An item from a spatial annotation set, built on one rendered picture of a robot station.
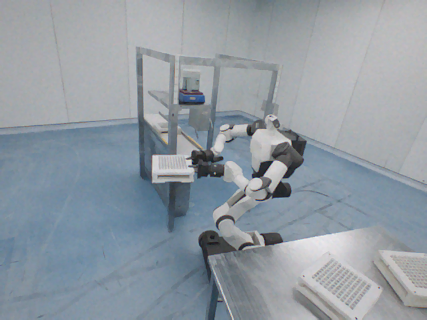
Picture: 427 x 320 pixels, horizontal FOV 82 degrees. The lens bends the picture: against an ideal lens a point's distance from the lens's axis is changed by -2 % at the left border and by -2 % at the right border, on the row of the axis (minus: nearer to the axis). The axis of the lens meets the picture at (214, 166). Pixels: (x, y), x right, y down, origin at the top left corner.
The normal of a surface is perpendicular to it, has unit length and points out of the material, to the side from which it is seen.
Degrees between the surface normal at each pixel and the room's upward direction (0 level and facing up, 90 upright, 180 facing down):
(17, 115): 90
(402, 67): 90
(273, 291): 0
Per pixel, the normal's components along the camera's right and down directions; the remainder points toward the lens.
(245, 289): 0.11, -0.89
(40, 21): 0.57, 0.41
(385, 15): -0.81, 0.18
